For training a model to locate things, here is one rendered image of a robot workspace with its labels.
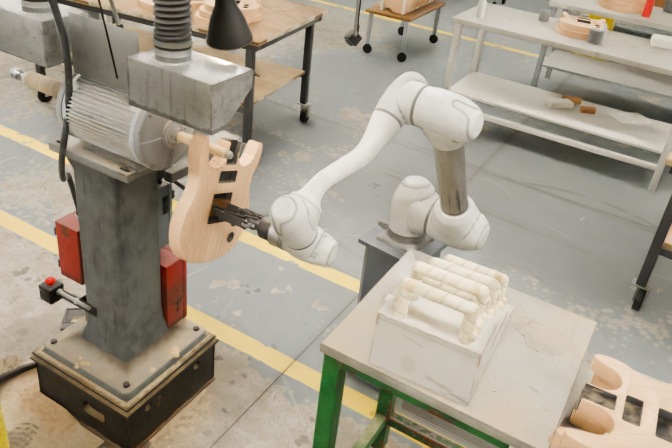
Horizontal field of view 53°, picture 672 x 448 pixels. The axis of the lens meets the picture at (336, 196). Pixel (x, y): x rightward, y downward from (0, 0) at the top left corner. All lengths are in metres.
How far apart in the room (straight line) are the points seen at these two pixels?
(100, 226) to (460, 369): 1.33
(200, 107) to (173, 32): 0.21
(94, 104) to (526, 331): 1.46
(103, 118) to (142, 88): 0.27
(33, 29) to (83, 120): 0.30
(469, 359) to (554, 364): 0.37
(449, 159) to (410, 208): 0.43
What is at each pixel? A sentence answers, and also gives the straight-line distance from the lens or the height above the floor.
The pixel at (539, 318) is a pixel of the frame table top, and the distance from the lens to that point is 2.10.
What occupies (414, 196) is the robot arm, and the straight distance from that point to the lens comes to 2.55.
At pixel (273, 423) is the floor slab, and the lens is 2.87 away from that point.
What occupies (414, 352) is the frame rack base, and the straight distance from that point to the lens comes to 1.71.
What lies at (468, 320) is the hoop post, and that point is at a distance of 1.61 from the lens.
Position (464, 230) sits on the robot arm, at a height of 0.90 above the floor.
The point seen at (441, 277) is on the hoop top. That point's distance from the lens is 1.67.
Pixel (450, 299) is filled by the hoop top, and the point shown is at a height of 1.21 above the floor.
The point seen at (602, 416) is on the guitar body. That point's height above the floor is 1.01.
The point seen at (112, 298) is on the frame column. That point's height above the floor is 0.56.
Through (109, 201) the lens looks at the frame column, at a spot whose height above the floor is 0.98.
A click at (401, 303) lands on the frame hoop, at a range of 1.65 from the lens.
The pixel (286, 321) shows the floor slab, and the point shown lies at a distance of 3.32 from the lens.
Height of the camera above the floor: 2.16
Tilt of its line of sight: 29 degrees down
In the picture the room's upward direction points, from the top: 7 degrees clockwise
